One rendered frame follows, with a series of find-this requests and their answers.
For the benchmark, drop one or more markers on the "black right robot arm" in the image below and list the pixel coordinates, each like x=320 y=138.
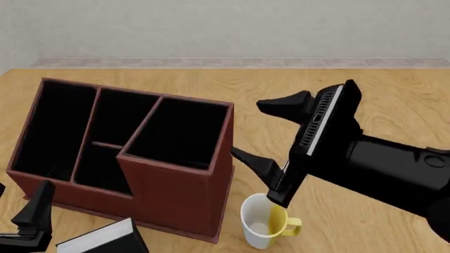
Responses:
x=390 y=168

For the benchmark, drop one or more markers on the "white and yellow mug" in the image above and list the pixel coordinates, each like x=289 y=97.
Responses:
x=254 y=210

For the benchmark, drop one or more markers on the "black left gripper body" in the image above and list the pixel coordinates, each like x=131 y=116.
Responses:
x=21 y=241

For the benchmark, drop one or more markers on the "red-brown desk caddy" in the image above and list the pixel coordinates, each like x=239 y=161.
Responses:
x=168 y=189

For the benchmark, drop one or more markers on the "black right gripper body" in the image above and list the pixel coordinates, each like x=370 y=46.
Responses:
x=327 y=116

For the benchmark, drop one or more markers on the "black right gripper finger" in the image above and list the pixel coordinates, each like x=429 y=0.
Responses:
x=262 y=166
x=286 y=106

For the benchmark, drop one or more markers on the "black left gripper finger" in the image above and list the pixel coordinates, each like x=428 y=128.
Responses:
x=1 y=189
x=37 y=210

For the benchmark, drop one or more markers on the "black book with white pages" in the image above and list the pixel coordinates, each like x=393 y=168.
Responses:
x=102 y=235

